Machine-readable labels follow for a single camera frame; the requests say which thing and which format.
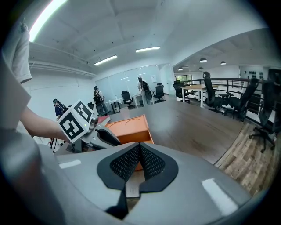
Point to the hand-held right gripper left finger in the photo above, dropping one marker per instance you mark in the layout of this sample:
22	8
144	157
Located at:
87	175

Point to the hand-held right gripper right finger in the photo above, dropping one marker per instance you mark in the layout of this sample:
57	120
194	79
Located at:
197	175

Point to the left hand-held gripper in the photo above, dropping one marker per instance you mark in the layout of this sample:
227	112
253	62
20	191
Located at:
74	123

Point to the orange box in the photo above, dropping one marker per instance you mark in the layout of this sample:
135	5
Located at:
131	126

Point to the person's left forearm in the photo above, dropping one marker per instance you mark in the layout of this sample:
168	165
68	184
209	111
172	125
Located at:
41	125

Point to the black office chair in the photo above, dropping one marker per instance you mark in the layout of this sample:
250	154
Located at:
180	89
127	97
159	91
210	92
266	105
248	96

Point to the white desk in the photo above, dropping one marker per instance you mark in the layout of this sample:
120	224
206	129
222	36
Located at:
138	95

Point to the long ceiling light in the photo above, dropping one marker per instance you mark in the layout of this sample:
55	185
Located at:
44	19
105	60
148	49

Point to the wooden table with white legs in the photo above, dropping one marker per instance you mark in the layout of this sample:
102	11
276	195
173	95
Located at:
197	86

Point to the black metal railing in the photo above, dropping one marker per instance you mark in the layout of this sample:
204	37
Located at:
237	79

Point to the person's grey t-shirt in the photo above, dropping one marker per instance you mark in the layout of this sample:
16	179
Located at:
17	55

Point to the white wall poster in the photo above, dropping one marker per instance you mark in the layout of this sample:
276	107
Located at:
153	78

